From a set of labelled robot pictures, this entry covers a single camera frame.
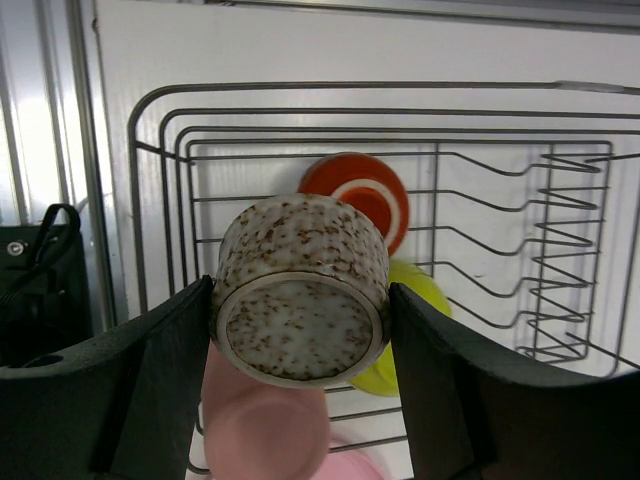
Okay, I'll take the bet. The pink plastic plate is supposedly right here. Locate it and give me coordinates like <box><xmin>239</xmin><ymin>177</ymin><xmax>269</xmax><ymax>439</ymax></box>
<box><xmin>320</xmin><ymin>449</ymin><xmax>386</xmax><ymax>480</ymax></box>

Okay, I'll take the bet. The lime green bowl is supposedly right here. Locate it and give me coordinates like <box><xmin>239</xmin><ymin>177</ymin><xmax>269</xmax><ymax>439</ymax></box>
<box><xmin>348</xmin><ymin>258</ymin><xmax>454</xmax><ymax>398</ymax></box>

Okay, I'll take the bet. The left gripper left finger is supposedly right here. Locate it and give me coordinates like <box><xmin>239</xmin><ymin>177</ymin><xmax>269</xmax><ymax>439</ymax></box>
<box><xmin>1</xmin><ymin>276</ymin><xmax>213</xmax><ymax>479</ymax></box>

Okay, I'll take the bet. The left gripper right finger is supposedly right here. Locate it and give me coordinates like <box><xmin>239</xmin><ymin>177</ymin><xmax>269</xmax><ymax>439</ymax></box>
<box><xmin>389</xmin><ymin>284</ymin><xmax>639</xmax><ymax>479</ymax></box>

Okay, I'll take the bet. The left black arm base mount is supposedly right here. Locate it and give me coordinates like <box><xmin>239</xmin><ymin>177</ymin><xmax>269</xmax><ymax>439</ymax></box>
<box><xmin>1</xmin><ymin>203</ymin><xmax>92</xmax><ymax>367</ymax></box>

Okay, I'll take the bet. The wire dish rack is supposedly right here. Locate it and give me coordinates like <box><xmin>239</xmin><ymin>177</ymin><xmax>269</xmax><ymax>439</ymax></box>
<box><xmin>126</xmin><ymin>81</ymin><xmax>639</xmax><ymax>479</ymax></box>

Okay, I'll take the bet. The speckled ceramic small cup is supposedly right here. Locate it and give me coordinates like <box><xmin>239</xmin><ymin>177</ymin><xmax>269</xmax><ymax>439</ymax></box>
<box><xmin>210</xmin><ymin>193</ymin><xmax>391</xmax><ymax>388</ymax></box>

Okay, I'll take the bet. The aluminium table edge rail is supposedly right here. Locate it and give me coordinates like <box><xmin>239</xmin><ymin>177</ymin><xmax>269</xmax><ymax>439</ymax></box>
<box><xmin>1</xmin><ymin>1</ymin><xmax>118</xmax><ymax>331</ymax></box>

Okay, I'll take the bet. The orange ceramic mug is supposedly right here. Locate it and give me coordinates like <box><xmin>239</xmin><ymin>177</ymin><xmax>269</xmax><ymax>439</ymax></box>
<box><xmin>298</xmin><ymin>152</ymin><xmax>410</xmax><ymax>254</ymax></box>

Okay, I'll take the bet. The pink plastic cup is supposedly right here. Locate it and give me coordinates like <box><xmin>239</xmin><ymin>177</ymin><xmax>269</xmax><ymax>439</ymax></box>
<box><xmin>201</xmin><ymin>345</ymin><xmax>330</xmax><ymax>479</ymax></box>

